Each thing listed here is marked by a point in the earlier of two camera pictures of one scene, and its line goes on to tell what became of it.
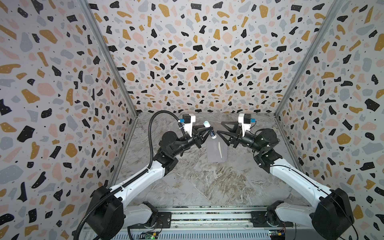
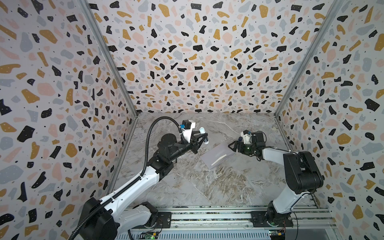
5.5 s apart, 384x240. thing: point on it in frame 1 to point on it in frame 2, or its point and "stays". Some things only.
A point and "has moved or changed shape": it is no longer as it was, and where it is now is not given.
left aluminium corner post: x=107 y=52 stays
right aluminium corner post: x=332 y=11 stays
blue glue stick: x=207 y=124 has moved or changed shape
